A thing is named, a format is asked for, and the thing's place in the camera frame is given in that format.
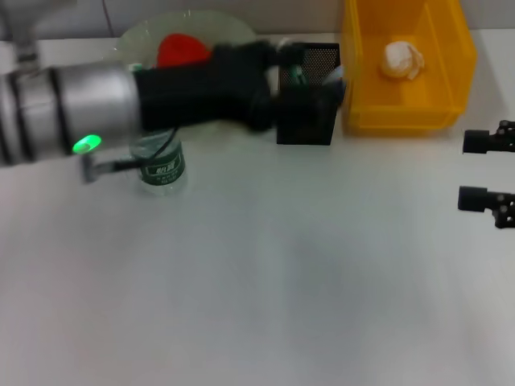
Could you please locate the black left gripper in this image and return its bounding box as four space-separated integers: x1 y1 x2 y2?
134 39 343 133

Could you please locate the green white toothbrush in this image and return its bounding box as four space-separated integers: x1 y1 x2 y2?
278 37 309 86

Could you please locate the white paper ball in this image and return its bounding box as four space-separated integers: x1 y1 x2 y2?
379 39 426 80

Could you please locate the red plastic strawberry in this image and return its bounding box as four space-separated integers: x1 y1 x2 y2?
156 33 214 68

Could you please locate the clear green-label water bottle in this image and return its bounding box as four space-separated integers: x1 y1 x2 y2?
127 60 189 197

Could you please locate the black mesh pen holder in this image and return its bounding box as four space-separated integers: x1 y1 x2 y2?
276 41 344 146

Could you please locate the yellow plastic storage bin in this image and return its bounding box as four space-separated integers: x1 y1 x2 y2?
342 0 480 136

